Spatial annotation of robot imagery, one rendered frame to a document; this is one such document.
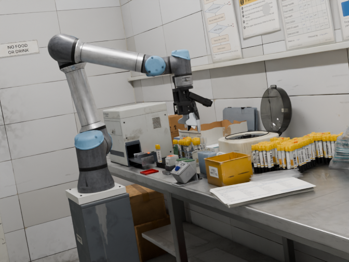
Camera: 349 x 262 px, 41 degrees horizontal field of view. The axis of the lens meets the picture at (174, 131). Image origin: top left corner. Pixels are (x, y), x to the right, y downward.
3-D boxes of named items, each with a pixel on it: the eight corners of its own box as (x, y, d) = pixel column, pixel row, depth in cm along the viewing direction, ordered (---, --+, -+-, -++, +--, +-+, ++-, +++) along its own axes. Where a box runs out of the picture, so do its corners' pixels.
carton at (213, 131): (180, 156, 254) (176, 128, 252) (225, 145, 267) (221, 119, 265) (204, 160, 232) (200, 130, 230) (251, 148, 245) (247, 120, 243)
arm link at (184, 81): (189, 75, 204) (195, 74, 196) (190, 86, 204) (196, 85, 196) (172, 77, 202) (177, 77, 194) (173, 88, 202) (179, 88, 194)
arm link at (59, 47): (42, 28, 181) (167, 52, 180) (51, 31, 192) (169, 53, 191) (38, 58, 182) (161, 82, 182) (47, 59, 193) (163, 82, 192)
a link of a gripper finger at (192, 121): (188, 135, 194) (182, 116, 198) (201, 132, 195) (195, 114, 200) (189, 131, 191) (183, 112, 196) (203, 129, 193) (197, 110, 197)
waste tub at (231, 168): (206, 183, 185) (203, 158, 183) (236, 175, 190) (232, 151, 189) (224, 188, 172) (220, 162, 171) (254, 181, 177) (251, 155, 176)
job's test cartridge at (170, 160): (166, 170, 216) (164, 156, 215) (175, 167, 218) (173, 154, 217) (170, 170, 212) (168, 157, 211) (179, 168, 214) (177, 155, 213)
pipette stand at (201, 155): (197, 175, 201) (193, 153, 199) (212, 172, 203) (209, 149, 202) (207, 179, 191) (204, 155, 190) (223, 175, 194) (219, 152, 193)
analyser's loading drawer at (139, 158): (126, 162, 249) (125, 152, 248) (138, 159, 252) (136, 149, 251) (142, 166, 230) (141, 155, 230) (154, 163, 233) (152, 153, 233)
